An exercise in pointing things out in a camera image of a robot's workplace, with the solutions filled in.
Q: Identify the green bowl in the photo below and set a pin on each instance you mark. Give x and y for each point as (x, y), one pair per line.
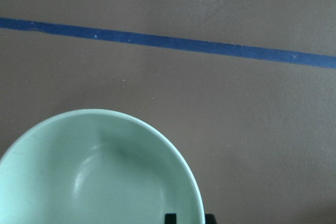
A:
(96, 166)

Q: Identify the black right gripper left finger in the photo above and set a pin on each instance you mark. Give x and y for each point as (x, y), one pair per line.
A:
(170, 218)

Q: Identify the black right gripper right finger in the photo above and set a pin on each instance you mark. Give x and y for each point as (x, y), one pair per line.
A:
(210, 219)

